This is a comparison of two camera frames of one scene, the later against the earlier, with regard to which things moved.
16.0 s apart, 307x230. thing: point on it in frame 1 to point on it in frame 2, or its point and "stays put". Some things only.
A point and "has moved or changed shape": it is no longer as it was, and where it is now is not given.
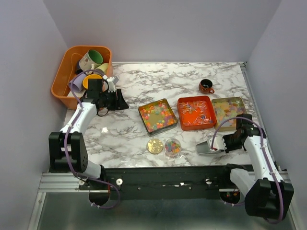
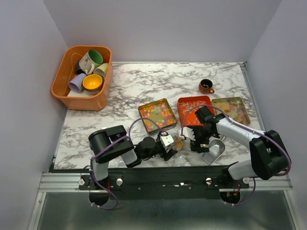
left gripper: [122, 104] to [171, 153]
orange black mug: [205, 86] stays put
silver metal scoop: [204, 148] has moved or changed shape
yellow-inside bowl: [92, 76] stays put
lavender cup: [77, 84] stays put
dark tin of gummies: [157, 116] stays put
